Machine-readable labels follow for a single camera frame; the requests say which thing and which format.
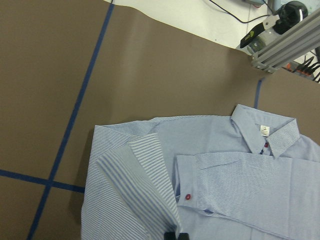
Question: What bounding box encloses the light blue striped shirt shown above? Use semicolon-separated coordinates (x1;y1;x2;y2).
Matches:
81;104;320;240

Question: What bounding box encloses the grey aluminium frame post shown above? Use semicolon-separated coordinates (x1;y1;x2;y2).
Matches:
251;9;320;74

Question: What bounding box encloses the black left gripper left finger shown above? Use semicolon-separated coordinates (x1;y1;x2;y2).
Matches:
163;229;177;240

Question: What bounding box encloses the clear bottle black cap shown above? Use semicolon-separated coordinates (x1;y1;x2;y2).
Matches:
236;0;309;55

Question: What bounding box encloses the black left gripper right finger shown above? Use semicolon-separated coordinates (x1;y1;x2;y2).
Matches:
177;227;190;240

